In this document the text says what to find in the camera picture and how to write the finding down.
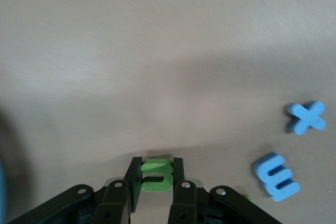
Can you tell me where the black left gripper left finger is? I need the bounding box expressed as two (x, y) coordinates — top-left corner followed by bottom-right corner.
(5, 157), (144, 224)

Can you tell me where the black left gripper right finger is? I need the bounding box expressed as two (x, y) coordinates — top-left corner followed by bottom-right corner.
(169, 157), (283, 224)

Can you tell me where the green foam letter u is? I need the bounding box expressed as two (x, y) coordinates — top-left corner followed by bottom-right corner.
(141, 158), (174, 192)

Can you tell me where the blue foam letter m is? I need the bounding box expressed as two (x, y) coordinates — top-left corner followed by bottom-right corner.
(253, 152), (301, 202)

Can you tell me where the blue foam letter x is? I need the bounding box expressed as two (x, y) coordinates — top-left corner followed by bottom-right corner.
(286, 100), (328, 137)

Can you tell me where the blue plate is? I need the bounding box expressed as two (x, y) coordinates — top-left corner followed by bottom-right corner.
(0, 159), (6, 210)

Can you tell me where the brown table mat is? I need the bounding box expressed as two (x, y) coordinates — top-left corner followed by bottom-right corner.
(0, 0), (336, 224)

